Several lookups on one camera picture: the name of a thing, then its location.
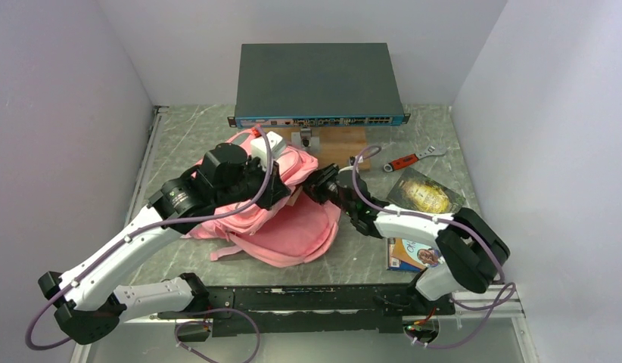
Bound red handled adjustable wrench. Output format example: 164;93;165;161
383;146;447;172

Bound dark grey network switch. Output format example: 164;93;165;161
228;42;410;129

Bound blue orange book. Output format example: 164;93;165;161
387;239;425;272

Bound grey metal switch stand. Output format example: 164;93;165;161
291;127;321;155

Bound brown wooden board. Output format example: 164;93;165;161
278;127;368;168

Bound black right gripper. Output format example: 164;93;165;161
294;163;356;217

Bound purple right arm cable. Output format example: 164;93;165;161
350;145;517;350

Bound tan cover Othello book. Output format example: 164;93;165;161
392;238;444;269

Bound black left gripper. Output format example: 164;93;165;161
214;154;291;210

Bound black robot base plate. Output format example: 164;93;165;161
155;283;456;337

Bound dark glossy book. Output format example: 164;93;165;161
387;168;466;214

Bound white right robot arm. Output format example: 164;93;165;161
303;164;511;314

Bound aluminium frame rail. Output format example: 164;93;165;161
123;105;169;226

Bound orange paperback book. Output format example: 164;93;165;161
286;188;303;206

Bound pink school backpack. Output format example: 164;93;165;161
186;146;341;268

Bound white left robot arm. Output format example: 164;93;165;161
38;135;290;345

